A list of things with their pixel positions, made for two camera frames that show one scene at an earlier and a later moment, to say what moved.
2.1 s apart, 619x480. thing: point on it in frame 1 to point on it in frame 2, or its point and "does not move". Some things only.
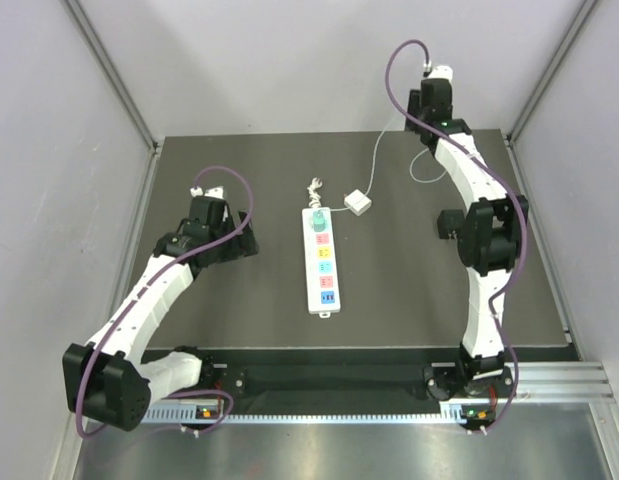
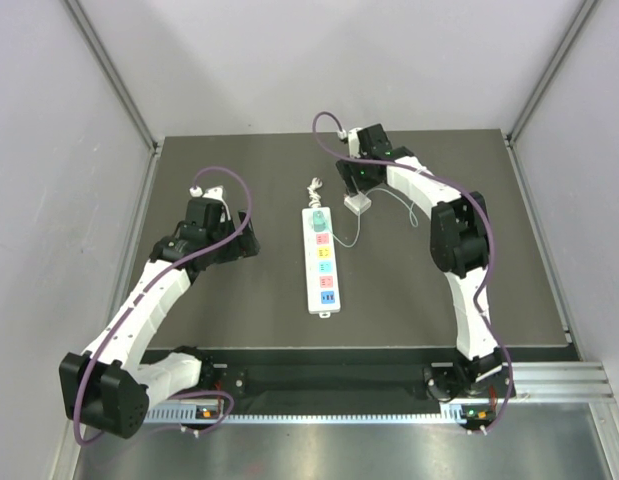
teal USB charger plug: [319, 221] does not move
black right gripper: [412, 103] to [346, 169]
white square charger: [357, 202] does not move
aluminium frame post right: [515, 131] does not move
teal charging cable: [374, 169] to [319, 220]
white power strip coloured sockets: [320, 267] does not move
